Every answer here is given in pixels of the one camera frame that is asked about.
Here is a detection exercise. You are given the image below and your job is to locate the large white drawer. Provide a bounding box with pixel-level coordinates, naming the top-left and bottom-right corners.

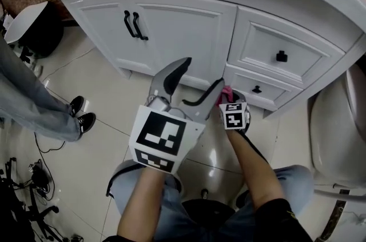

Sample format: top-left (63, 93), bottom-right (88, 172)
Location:
top-left (226, 5), bottom-right (348, 84)

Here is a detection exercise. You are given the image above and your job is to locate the person's left leg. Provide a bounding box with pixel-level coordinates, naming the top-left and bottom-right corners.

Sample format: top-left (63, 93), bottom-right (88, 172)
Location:
top-left (107, 160), bottom-right (206, 242)

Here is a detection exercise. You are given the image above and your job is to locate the person's right forearm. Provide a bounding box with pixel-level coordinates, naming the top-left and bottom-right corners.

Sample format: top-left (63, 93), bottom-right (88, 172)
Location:
top-left (227, 129), bottom-right (285, 209)

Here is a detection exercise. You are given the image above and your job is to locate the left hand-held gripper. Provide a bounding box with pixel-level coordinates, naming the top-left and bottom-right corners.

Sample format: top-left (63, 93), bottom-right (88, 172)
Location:
top-left (128, 57), bottom-right (225, 175)

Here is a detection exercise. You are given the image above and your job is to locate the black stool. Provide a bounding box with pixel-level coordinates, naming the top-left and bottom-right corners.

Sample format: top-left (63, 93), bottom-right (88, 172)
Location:
top-left (181, 188), bottom-right (237, 224)

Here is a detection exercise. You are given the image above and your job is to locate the pink cloth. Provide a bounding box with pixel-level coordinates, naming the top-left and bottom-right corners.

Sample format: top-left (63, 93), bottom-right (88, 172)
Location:
top-left (219, 85), bottom-right (234, 106)

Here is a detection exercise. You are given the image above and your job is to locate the white cabinet door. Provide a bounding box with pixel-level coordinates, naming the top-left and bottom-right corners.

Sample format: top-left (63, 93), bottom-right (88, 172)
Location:
top-left (124, 0), bottom-right (238, 92)
top-left (68, 0), bottom-right (157, 80)

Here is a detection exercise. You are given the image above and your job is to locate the black power adapter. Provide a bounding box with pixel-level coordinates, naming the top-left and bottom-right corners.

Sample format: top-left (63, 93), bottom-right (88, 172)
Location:
top-left (27, 159), bottom-right (55, 201)

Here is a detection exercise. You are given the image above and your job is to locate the person's right leg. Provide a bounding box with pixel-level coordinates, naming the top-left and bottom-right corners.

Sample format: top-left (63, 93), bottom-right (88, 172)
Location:
top-left (228, 165), bottom-right (315, 242)

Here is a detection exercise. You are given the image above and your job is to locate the black bin white lid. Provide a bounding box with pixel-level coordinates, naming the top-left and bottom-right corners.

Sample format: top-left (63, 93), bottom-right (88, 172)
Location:
top-left (4, 0), bottom-right (65, 60)

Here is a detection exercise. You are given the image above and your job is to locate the person's left forearm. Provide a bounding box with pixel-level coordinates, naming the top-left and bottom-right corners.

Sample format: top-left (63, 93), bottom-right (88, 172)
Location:
top-left (116, 168), bottom-right (168, 239)

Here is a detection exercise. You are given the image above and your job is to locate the black floor cable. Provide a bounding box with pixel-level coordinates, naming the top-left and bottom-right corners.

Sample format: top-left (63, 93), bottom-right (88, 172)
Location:
top-left (33, 132), bottom-right (67, 155)

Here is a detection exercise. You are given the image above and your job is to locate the black wheeled chair base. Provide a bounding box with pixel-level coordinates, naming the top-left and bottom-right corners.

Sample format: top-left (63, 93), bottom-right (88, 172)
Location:
top-left (0, 157), bottom-right (61, 242)

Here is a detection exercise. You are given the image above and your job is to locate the white toilet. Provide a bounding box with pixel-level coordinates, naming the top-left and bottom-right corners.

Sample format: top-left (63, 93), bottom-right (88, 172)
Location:
top-left (307, 63), bottom-right (366, 187)

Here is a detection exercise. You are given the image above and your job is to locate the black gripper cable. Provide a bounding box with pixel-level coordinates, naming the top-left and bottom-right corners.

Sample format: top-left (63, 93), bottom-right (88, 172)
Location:
top-left (238, 129), bottom-right (269, 164)

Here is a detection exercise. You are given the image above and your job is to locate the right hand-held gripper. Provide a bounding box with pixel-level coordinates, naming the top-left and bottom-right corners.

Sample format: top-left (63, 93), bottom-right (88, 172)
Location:
top-left (218, 92), bottom-right (252, 133)

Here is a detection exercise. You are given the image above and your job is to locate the black door handle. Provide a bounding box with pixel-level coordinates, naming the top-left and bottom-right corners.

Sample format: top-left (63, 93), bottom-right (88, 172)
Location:
top-left (123, 10), bottom-right (140, 38)
top-left (132, 11), bottom-right (149, 41)

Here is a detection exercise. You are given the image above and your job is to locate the person's leg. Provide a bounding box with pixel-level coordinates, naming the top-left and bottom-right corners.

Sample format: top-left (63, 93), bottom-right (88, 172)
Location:
top-left (107, 160), bottom-right (206, 242)
top-left (228, 165), bottom-right (315, 242)

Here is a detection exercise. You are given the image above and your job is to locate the white vanity cabinet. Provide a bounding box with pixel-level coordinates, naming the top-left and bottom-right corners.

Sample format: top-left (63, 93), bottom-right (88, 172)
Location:
top-left (57, 0), bottom-right (366, 120)

